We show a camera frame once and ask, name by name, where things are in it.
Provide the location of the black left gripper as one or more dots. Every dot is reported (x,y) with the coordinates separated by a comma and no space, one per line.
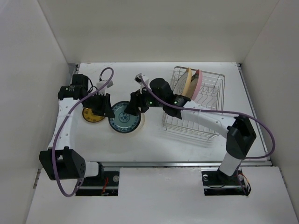
(105,108)

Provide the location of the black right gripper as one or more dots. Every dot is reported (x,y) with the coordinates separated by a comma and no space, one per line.
(136,101)

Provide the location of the black blue patterned plate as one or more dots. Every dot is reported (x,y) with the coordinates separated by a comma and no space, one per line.
(123,122)

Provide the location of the cream bear plate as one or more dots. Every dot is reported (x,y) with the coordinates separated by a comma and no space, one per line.
(134,132)

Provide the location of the yellow patterned brown plate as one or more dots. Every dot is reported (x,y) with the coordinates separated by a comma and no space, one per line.
(89,117)

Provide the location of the pink plate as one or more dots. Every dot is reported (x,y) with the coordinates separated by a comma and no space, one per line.
(195,85)

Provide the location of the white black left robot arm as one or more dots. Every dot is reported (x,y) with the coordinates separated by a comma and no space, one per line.
(60,157)

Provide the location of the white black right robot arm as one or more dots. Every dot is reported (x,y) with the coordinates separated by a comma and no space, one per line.
(238,130)

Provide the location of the beige plate with line pattern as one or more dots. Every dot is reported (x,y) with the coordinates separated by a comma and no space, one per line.
(183,83)

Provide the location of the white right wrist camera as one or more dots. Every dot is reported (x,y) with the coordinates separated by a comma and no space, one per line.
(142,80)

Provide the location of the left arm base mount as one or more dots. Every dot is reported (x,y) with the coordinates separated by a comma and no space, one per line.
(106,183)

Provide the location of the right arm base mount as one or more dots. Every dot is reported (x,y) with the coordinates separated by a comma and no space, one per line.
(216,183)

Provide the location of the aluminium front rail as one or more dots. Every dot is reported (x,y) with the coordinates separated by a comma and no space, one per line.
(164,164)

